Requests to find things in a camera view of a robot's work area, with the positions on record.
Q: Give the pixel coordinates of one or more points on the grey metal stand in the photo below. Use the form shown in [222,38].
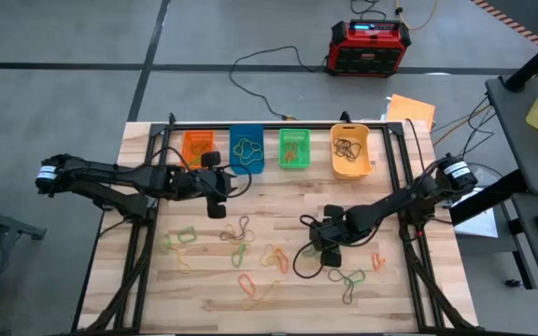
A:
[7,223]

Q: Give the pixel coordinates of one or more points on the black metal pole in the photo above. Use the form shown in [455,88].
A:
[535,60]

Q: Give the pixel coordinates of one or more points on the white paper sheet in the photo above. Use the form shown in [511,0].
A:
[479,226]

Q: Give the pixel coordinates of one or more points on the orange plastic basket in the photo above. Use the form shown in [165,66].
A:
[187,140]

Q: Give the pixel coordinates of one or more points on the grey side table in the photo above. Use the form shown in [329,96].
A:
[521,140]

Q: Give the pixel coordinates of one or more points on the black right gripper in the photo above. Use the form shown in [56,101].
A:
[332,233]

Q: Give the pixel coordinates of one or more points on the red black power station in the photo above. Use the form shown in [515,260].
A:
[367,56]

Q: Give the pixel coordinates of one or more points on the green plastic basket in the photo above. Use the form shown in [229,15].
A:
[302,140]

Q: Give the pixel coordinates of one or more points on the orange paper folder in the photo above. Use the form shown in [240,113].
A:
[411,112]

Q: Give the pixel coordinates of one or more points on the yellow plastic basket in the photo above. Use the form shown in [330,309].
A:
[350,170]

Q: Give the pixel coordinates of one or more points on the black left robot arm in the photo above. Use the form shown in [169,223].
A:
[110,172]

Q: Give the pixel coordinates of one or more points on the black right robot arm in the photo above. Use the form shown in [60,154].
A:
[390,203]

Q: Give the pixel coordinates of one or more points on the orange rubber band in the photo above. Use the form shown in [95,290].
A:
[287,147]
[375,263]
[245,287]
[292,158]
[283,268]
[290,151]

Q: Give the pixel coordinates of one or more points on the light green rubber band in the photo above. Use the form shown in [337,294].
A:
[162,243]

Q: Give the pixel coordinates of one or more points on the small black floor object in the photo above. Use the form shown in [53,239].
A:
[512,283]

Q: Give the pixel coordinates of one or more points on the clear plastic sleeve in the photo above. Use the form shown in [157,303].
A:
[385,108]

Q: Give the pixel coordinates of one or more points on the black support beam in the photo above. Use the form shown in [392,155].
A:
[488,198]

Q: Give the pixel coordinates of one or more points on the blue plastic basket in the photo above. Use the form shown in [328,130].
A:
[247,130]

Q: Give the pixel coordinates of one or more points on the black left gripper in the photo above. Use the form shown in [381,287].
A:
[208,184]

